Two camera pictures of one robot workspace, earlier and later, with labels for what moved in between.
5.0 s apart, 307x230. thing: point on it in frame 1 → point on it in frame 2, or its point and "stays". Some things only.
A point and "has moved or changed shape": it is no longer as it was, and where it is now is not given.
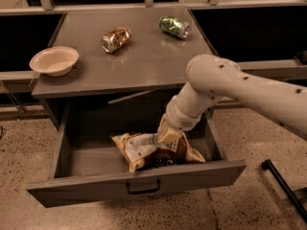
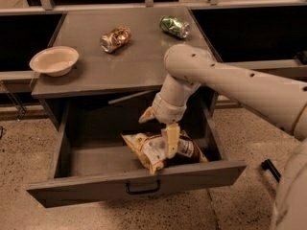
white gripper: [177, 120] → [167, 111]
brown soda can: [115, 38] stays
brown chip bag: [142, 150] has moved or changed shape
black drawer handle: [144, 192] stays
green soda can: [175, 26] stays
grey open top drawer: [89, 166] stays
